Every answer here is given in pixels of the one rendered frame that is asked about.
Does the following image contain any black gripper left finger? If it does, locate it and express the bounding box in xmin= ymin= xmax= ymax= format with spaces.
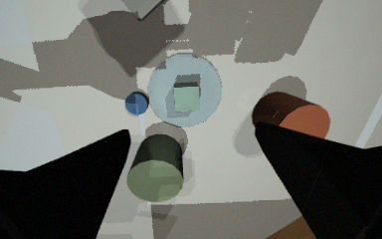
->
xmin=0 ymin=129 xmax=131 ymax=239

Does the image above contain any pale green block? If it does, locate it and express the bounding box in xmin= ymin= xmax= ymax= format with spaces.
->
xmin=173 ymin=82 xmax=200 ymax=112

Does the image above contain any dark green cylinder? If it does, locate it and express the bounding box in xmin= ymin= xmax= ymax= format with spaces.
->
xmin=127 ymin=134 xmax=183 ymax=202

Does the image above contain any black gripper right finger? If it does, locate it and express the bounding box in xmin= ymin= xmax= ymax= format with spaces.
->
xmin=255 ymin=121 xmax=382 ymax=239

